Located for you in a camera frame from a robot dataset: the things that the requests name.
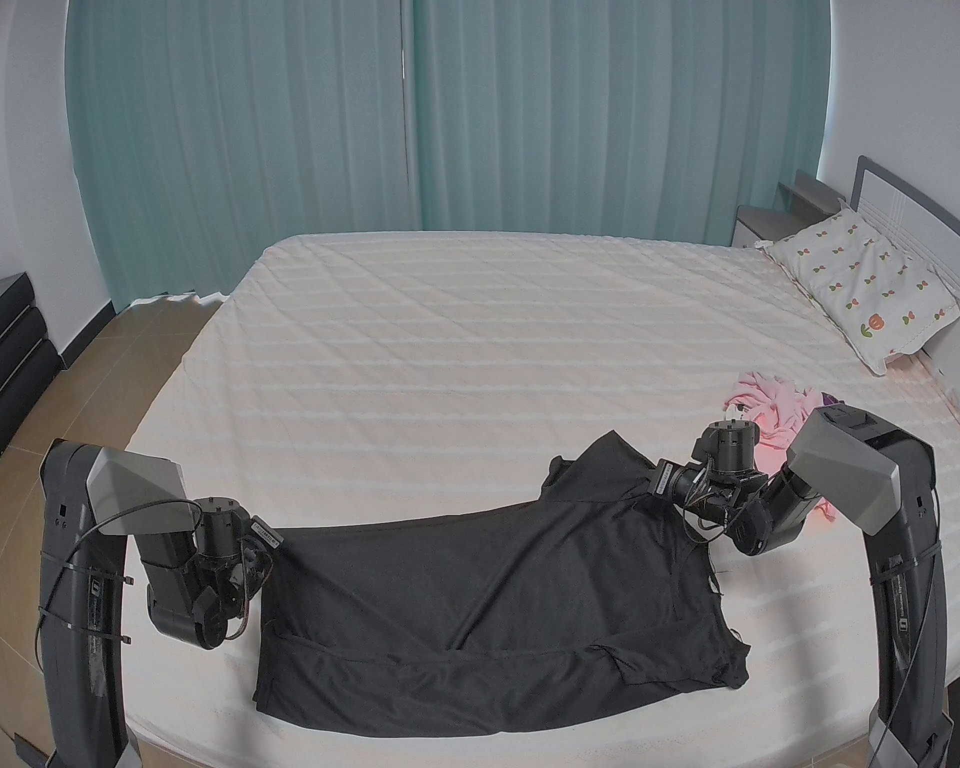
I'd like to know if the black T-shirt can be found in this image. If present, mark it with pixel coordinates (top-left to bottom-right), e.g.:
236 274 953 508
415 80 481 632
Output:
253 429 753 740

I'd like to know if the bed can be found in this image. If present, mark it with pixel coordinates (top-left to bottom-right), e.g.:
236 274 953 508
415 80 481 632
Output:
120 156 960 768

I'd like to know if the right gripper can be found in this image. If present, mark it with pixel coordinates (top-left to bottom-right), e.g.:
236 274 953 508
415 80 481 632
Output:
648 458 696 506

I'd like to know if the grey bedside table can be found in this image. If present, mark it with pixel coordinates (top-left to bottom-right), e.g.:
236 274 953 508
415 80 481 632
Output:
735 171 845 249

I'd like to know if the black chest of drawers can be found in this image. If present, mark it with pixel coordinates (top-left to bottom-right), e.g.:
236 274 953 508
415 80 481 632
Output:
0 271 61 457

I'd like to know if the white printed pillow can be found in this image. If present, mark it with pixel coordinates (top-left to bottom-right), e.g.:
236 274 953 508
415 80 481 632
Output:
765 208 960 376

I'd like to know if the blue-green curtain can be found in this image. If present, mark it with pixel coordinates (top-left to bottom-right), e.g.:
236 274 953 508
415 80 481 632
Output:
66 0 421 309
412 0 830 247

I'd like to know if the black cable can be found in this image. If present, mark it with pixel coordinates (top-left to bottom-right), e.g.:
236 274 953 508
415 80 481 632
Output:
36 501 204 646

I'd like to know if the pink garment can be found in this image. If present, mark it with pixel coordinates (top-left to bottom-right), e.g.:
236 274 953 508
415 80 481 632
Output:
723 369 837 522

